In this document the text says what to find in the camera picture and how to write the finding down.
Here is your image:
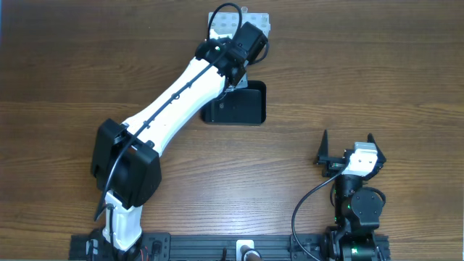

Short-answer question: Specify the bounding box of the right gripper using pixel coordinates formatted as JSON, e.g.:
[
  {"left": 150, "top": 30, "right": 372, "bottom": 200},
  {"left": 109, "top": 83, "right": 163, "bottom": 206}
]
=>
[{"left": 313, "top": 129, "right": 387, "bottom": 178}]

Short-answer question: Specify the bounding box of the black tray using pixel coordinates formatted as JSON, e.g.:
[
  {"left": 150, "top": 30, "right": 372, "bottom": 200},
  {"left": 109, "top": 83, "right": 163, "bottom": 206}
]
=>
[{"left": 200, "top": 80, "right": 268, "bottom": 127}]

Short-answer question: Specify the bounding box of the white test tube rack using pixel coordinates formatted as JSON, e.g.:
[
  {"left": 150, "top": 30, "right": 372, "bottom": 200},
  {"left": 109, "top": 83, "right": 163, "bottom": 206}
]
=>
[{"left": 207, "top": 12, "right": 272, "bottom": 41}]

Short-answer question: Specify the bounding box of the mounting rail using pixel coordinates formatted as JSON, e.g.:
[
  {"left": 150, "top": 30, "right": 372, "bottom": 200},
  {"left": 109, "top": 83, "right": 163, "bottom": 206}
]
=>
[{"left": 68, "top": 232, "right": 392, "bottom": 261}]

